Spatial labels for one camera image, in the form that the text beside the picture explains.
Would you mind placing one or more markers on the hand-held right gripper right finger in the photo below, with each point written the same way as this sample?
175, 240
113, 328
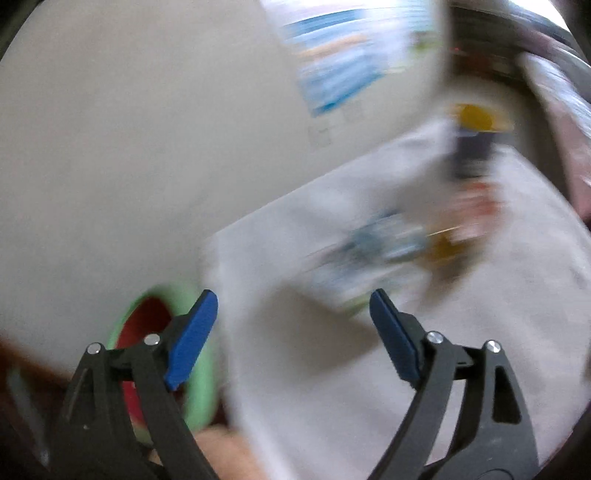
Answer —
392, 332

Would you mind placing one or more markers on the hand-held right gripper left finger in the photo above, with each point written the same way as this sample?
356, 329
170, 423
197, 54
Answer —
191, 341

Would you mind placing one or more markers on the green bin with red inside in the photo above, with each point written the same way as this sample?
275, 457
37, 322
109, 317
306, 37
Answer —
143, 314

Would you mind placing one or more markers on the white carton box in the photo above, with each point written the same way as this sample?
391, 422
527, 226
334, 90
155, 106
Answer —
369, 263

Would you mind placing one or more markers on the yellow crumpled wrapper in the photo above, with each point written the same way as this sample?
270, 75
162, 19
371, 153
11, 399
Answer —
445, 247

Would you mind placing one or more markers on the tan plush cushion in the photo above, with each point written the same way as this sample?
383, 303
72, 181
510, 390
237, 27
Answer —
226, 452

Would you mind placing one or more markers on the pink clear wrapper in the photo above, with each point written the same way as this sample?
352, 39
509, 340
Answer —
480, 207

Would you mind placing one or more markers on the dark mug with yellow inside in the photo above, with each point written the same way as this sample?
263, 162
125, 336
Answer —
475, 147

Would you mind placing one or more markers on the dark shelf with items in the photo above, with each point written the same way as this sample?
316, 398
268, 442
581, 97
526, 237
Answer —
531, 41

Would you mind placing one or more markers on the colourful wall poster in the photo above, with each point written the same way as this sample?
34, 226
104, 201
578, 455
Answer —
341, 50

